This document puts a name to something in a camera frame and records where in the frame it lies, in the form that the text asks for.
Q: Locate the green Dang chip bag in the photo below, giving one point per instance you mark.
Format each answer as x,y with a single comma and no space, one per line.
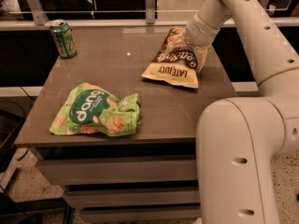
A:
90,109

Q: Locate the green soda can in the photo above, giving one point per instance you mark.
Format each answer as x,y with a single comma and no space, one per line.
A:
63,38

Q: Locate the metal glass railing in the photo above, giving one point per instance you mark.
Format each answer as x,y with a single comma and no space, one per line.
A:
164,10

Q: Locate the brown Late July chip bag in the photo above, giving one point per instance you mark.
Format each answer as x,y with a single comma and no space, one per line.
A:
175,63

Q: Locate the grey drawer cabinet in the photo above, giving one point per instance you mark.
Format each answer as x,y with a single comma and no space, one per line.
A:
150,175

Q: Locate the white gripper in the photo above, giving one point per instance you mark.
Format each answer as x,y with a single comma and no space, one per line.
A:
199,32

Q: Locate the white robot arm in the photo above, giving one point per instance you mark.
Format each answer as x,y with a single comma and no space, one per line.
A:
236,138

